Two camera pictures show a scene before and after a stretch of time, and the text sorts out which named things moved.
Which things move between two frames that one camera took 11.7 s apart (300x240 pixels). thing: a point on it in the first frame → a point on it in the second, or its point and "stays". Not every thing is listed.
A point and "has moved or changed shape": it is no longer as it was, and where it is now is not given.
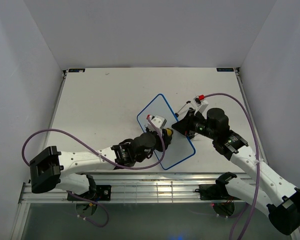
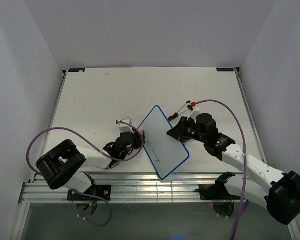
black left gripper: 166,138 → 138,139
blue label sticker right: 225,69 stays
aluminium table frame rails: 144,188 stays
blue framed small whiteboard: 178,148 has moved or changed shape
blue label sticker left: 70,70 stays
